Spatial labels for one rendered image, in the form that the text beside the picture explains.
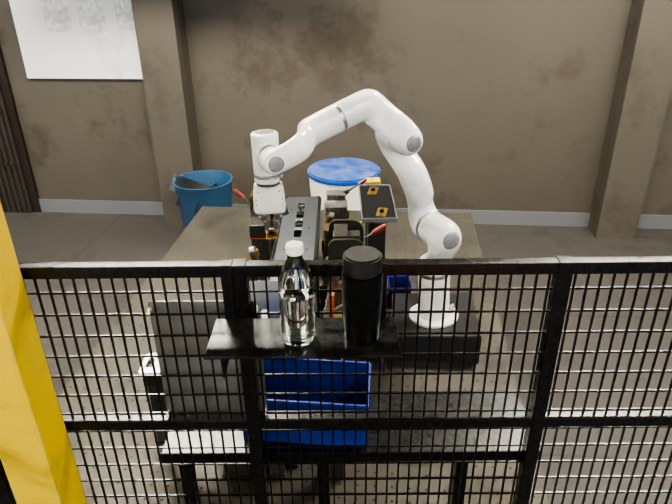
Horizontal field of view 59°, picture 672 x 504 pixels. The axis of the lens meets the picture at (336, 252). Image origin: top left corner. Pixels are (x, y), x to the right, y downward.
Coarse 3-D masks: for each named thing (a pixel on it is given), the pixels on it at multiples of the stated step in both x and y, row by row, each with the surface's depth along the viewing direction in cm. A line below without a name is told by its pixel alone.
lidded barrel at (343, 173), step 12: (312, 168) 436; (324, 168) 436; (336, 168) 436; (348, 168) 436; (360, 168) 435; (372, 168) 435; (312, 180) 427; (324, 180) 417; (336, 180) 413; (348, 180) 413; (360, 180) 416; (312, 192) 434; (324, 192) 422; (348, 204) 422
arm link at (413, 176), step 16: (384, 144) 199; (400, 160) 202; (416, 160) 202; (400, 176) 203; (416, 176) 201; (416, 192) 204; (432, 192) 207; (416, 208) 211; (432, 208) 218; (416, 224) 218
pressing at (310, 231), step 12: (288, 204) 285; (312, 204) 285; (288, 216) 273; (312, 216) 272; (288, 228) 261; (300, 228) 261; (312, 228) 261; (276, 240) 251; (288, 240) 250; (300, 240) 250; (312, 240) 250; (276, 252) 240; (312, 252) 240
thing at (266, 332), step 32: (224, 288) 116; (384, 288) 116; (224, 320) 119; (256, 320) 119; (320, 320) 119; (384, 320) 119; (224, 352) 110; (256, 352) 110; (288, 352) 110; (320, 352) 110; (352, 352) 109; (384, 352) 109
